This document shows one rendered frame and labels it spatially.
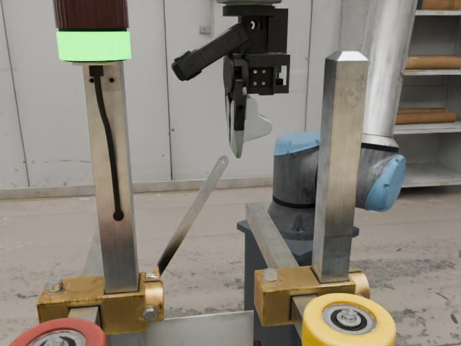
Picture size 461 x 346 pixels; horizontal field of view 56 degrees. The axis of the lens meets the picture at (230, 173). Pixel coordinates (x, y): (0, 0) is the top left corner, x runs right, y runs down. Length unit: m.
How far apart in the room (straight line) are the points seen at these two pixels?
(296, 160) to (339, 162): 0.67
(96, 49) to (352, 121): 0.27
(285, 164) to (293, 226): 0.17
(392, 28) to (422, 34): 2.43
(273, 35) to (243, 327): 0.39
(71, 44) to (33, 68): 2.82
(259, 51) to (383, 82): 0.56
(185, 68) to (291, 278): 0.30
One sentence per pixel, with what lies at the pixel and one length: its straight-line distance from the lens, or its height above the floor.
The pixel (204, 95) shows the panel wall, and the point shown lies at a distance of 3.13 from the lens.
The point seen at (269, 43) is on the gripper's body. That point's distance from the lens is 0.62.
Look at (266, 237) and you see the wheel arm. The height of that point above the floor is 0.85.
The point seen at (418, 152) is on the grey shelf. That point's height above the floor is 0.22.
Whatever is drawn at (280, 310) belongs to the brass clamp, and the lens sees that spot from 0.55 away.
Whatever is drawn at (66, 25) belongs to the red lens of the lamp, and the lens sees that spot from 0.39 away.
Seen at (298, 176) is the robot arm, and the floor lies 0.78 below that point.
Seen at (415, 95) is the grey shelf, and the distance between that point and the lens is 3.62.
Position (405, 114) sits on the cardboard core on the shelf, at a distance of 3.27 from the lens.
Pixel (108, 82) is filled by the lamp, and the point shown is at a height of 1.10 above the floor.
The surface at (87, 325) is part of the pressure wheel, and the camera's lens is 0.42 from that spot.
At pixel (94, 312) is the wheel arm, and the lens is 0.52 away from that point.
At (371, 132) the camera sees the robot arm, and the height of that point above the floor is 0.91.
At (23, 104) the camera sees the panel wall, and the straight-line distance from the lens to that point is 3.26.
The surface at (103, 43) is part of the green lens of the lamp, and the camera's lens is 0.38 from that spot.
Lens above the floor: 1.15
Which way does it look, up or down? 18 degrees down
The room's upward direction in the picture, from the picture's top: straight up
